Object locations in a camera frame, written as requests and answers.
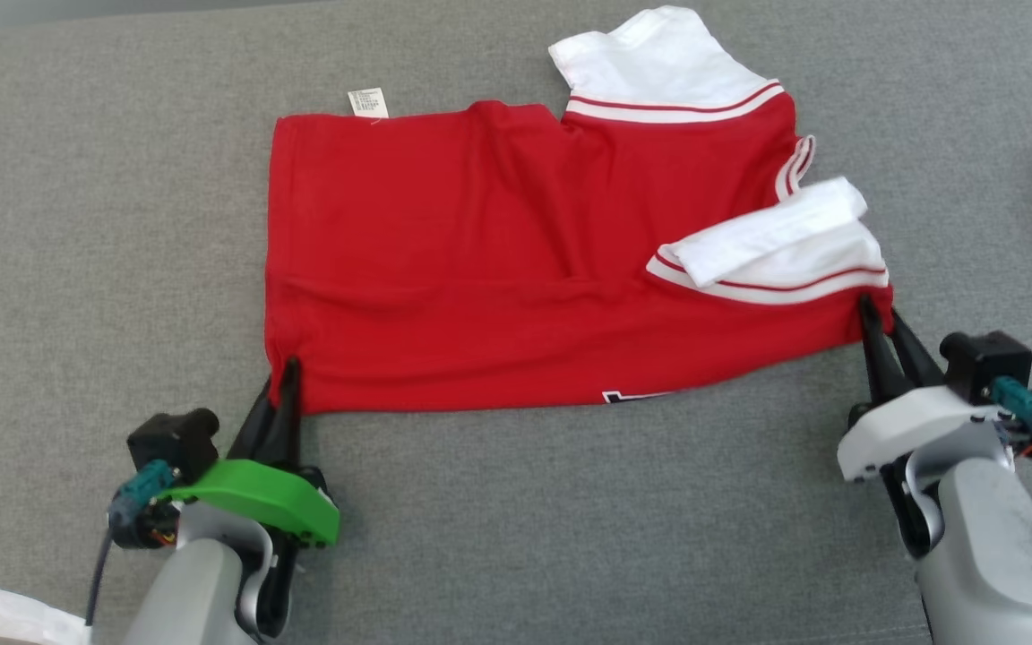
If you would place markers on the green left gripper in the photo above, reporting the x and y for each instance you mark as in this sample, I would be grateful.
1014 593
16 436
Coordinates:
256 493

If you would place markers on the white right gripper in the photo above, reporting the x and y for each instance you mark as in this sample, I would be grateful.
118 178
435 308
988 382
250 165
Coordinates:
910 425

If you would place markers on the red t-shirt white sleeves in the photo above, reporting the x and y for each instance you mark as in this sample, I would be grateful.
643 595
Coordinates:
444 251

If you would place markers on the white tape tag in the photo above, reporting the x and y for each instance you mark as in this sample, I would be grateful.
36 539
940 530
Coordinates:
23 618

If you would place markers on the grey fabric sofa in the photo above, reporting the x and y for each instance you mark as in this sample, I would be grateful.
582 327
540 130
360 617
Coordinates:
570 537

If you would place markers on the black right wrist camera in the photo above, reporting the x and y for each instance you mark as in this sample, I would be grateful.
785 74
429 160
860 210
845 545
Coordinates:
986 363

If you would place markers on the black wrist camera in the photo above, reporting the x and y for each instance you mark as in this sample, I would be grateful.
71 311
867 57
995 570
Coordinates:
986 363
176 443

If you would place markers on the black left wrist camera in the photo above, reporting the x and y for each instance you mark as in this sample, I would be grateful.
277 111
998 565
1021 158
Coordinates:
176 443

